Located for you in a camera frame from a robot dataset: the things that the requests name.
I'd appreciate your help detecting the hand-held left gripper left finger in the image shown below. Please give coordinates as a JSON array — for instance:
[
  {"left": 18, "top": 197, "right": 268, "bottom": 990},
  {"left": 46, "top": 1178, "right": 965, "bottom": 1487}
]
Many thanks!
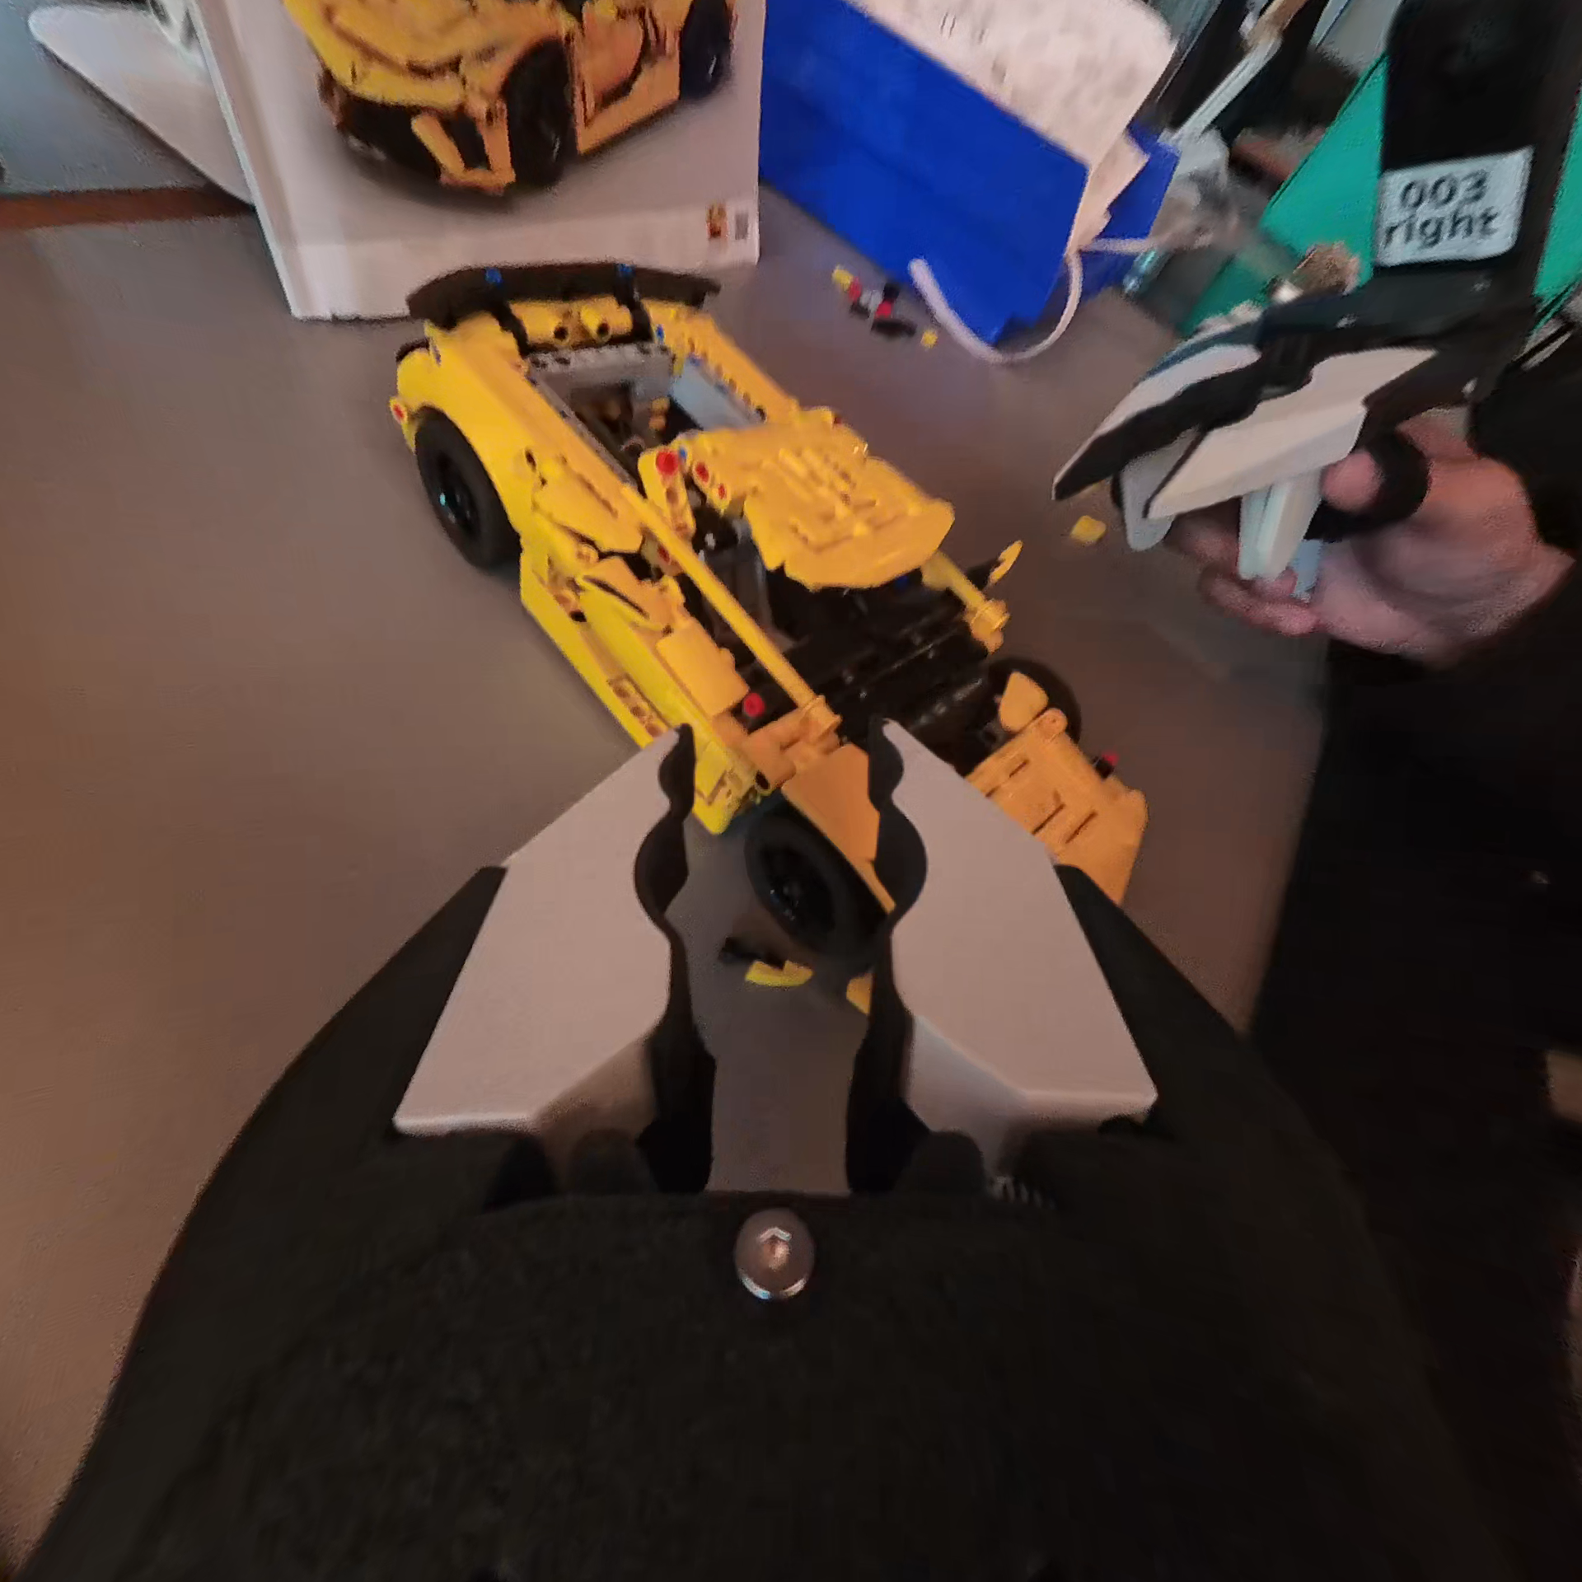
[{"left": 394, "top": 726, "right": 720, "bottom": 1193}]

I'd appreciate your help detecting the white paper sheet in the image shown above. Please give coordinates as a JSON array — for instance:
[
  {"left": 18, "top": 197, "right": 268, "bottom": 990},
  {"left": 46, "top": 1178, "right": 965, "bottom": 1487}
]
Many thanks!
[{"left": 854, "top": 0, "right": 1176, "bottom": 167}]

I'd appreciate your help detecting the blue bag with white handles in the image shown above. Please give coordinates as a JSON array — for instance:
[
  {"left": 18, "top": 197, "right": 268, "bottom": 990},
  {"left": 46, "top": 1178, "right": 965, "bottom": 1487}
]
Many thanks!
[{"left": 758, "top": 0, "right": 1181, "bottom": 365}]

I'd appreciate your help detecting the teal box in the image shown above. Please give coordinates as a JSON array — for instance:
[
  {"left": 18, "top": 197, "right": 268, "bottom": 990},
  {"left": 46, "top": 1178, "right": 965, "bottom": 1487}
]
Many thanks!
[{"left": 1187, "top": 48, "right": 1398, "bottom": 329}]

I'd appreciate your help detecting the person's right forearm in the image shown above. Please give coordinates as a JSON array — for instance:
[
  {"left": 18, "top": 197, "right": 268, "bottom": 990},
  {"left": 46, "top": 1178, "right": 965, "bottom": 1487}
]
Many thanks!
[{"left": 1472, "top": 321, "right": 1582, "bottom": 561}]

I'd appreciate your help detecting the yellow brick toy car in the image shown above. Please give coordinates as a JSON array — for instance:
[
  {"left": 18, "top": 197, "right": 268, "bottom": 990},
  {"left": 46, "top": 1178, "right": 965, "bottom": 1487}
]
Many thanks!
[{"left": 389, "top": 263, "right": 1151, "bottom": 971}]

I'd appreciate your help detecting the person's right hand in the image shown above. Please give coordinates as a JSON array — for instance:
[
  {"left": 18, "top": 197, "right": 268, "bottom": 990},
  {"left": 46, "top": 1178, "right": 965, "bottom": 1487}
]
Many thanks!
[{"left": 1168, "top": 414, "right": 1575, "bottom": 672}]

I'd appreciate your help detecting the pile of small brick pieces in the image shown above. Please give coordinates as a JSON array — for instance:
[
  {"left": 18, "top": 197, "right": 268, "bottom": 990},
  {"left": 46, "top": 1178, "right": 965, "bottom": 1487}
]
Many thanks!
[{"left": 831, "top": 263, "right": 944, "bottom": 350}]

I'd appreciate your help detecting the toy car picture box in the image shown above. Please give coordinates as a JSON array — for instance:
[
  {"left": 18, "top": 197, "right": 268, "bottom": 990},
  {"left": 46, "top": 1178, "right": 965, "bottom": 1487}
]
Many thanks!
[{"left": 198, "top": 0, "right": 762, "bottom": 323}]

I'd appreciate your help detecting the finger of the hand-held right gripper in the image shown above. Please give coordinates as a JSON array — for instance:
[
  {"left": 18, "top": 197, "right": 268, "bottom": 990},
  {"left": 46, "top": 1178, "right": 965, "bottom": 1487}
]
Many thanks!
[
  {"left": 1053, "top": 308, "right": 1300, "bottom": 500},
  {"left": 1114, "top": 348, "right": 1445, "bottom": 553}
]

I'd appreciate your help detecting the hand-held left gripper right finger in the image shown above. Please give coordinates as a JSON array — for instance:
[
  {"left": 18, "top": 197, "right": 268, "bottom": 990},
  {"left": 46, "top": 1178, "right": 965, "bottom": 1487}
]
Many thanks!
[{"left": 846, "top": 717, "right": 1161, "bottom": 1193}]

